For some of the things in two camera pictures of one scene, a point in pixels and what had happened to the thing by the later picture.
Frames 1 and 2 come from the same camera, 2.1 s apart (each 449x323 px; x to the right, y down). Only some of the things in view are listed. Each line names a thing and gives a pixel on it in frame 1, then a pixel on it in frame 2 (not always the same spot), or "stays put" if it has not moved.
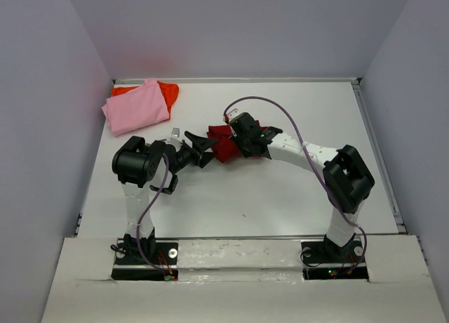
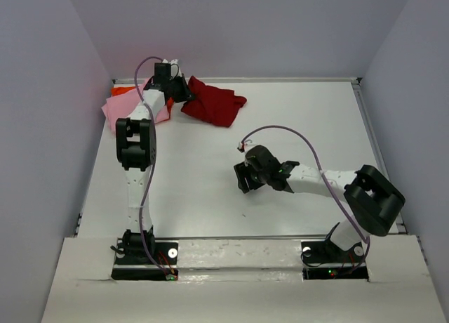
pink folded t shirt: [137, 108] stays put
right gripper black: [242, 140] → [243, 178]
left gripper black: [196, 149] → [181, 91]
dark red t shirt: [224, 149] → [214, 104]
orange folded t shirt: [170, 91] stays put
